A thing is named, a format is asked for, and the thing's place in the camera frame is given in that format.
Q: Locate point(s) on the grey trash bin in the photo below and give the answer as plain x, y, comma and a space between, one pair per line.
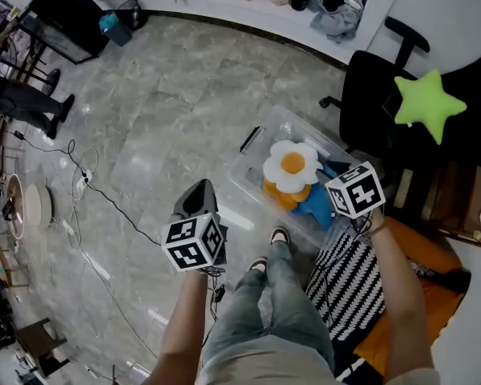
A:
116, 28

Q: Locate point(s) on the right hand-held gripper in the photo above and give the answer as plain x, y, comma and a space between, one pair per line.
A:
356, 191

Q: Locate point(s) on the black office chair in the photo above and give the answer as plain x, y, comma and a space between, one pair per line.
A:
369, 102

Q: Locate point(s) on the person's shoe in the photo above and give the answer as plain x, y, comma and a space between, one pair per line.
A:
280, 236
257, 264

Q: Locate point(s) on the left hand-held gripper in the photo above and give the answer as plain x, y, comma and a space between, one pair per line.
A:
192, 243

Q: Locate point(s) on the white round floor device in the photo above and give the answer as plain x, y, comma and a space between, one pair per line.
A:
38, 205

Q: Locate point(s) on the white flower plush pillow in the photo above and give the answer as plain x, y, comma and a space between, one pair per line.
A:
292, 163

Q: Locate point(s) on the person's right leg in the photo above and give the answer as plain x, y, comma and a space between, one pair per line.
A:
300, 295

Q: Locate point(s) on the black glass cabinet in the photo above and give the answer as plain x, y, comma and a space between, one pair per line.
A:
60, 18

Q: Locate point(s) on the green star plush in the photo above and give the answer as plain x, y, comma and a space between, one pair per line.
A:
425, 102

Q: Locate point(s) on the person's right shoe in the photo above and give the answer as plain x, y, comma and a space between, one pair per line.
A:
280, 236

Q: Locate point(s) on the grey blue jacket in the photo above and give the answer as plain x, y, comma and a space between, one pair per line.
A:
336, 22

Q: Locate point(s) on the person's left forearm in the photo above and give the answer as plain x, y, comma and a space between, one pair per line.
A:
180, 327

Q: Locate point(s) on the person's leg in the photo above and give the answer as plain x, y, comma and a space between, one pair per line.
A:
300, 295
240, 307

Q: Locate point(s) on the wooden side table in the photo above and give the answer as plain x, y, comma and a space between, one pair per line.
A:
457, 199

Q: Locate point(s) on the clear plastic storage bin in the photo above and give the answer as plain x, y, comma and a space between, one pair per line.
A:
248, 167

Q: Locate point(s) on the person's torso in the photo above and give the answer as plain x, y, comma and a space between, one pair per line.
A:
264, 363

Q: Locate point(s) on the brown chair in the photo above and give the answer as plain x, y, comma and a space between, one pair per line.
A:
40, 343

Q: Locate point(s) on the person's left leg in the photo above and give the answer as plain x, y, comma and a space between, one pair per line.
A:
240, 307

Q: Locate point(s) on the person's left shoe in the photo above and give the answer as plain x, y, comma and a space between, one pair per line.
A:
257, 264

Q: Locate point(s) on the black phone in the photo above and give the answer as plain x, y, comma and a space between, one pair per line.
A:
390, 104

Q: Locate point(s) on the person's right forearm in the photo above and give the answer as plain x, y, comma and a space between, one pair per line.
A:
405, 303

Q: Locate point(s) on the orange flower plush pillow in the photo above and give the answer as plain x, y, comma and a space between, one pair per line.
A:
286, 201

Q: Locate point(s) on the wooden stool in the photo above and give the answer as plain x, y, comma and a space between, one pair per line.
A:
4, 259

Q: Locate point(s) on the white power strip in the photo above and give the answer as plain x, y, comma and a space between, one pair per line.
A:
83, 181

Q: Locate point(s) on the black mesh bin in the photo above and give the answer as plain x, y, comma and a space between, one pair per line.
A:
136, 12

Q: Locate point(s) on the blue plush toy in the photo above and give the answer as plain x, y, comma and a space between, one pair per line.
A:
316, 207

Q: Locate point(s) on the black white patterned sofa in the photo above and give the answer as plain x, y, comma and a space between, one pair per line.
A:
352, 279

